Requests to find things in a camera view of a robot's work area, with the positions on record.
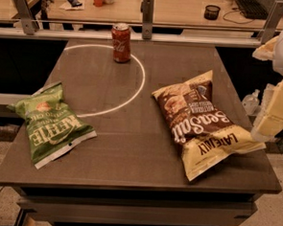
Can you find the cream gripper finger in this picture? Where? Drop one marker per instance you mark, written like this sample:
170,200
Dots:
266,51
269,120

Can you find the brown and yellow chip bag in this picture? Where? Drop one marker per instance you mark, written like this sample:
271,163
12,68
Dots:
206,135

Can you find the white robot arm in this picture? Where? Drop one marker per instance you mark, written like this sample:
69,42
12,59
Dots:
277,61

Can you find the red coke can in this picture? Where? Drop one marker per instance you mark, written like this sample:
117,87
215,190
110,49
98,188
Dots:
121,42

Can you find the green chip bag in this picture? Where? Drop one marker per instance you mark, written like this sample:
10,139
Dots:
52,126

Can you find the clear plastic bottle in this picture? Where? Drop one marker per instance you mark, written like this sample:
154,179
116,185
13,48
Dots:
250,102

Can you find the black keyboard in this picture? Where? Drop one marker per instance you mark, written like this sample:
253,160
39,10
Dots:
252,9

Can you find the black mesh cup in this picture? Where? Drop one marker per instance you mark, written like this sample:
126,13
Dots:
211,12

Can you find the grey table cabinet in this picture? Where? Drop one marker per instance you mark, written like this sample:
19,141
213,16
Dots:
131,174

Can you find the right metal rail bracket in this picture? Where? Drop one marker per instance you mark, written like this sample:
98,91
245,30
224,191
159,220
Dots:
270,25

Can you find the metal rail bracket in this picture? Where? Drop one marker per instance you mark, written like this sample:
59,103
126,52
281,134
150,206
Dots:
29,25
270,25
147,20

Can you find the middle metal rail bracket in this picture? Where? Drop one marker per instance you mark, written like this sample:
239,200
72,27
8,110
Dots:
147,20

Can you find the left metal rail bracket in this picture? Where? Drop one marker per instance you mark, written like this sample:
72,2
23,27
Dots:
29,25

